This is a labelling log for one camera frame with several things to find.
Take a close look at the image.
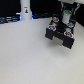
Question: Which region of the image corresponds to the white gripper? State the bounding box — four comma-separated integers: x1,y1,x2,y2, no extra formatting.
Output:
61,0,80,11

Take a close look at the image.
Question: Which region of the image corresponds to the black kcup holder drawer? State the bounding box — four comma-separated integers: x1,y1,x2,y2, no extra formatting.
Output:
45,14,76,49

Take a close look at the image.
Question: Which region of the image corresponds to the white green kcup pod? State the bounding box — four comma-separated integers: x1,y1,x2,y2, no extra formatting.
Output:
64,10,71,17

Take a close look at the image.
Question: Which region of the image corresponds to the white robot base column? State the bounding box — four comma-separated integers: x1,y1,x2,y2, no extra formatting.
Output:
20,0,32,20

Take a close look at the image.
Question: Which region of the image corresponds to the kcup pod in holder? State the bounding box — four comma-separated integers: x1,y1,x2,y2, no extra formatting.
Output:
48,25,56,31
66,22,74,28
52,17,59,23
64,31,73,38

